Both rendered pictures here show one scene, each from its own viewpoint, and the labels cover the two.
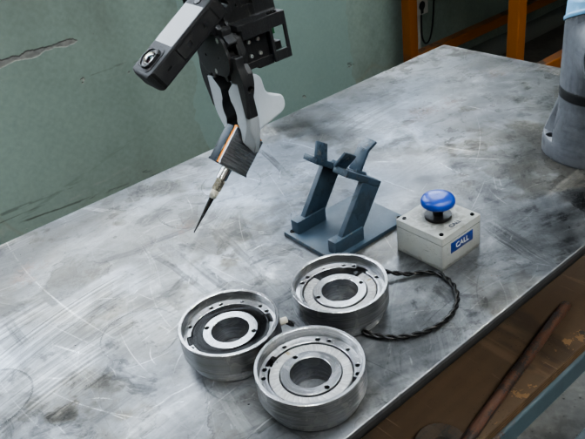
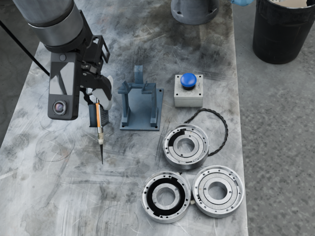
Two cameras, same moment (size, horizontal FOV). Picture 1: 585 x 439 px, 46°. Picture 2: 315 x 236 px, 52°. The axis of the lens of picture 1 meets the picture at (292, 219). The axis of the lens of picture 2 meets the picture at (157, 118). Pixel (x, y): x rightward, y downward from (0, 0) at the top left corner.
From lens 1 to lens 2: 0.47 m
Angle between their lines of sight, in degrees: 37
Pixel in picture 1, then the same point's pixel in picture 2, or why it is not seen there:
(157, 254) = (71, 180)
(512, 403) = not seen: hidden behind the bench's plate
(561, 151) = (191, 19)
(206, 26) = (79, 70)
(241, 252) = (110, 151)
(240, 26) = (94, 59)
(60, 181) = not seen: outside the picture
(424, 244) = (191, 100)
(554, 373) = not seen: hidden behind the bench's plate
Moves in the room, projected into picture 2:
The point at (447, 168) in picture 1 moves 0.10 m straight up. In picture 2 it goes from (149, 50) to (145, 24)
